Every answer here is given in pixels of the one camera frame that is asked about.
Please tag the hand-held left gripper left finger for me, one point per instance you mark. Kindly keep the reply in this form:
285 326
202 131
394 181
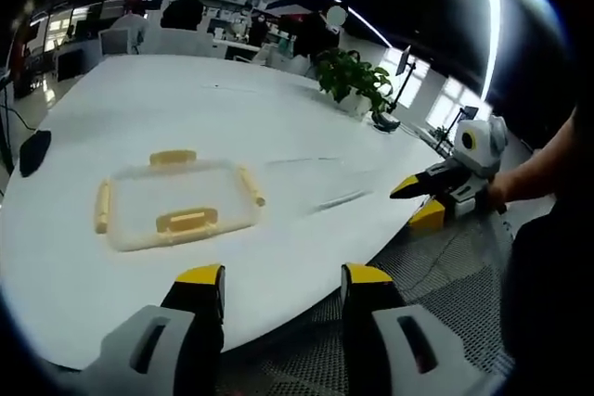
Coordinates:
153 345

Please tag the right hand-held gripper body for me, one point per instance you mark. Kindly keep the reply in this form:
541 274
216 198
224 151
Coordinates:
485 150

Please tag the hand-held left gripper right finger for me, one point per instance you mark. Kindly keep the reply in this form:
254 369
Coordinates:
371 345

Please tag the clear lid with yellow buckles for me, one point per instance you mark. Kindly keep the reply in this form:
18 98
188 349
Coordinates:
185 222

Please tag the person's right hand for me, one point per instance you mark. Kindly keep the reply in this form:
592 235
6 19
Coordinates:
524 180

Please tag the small tablet on stand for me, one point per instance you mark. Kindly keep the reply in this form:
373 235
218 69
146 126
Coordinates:
468 113

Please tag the black mesh chair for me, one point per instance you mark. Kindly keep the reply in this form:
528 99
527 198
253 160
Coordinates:
441 275

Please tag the white plant pot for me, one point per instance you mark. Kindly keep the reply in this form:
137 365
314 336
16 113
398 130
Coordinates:
357 103

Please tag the green potted plant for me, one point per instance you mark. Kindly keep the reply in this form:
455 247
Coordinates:
345 73

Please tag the person's dark clothing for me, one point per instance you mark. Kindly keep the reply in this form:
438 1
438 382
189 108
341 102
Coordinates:
552 284

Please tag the flat black object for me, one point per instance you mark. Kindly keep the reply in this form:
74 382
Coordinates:
34 152

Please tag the white office chair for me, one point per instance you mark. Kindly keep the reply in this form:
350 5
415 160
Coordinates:
113 41

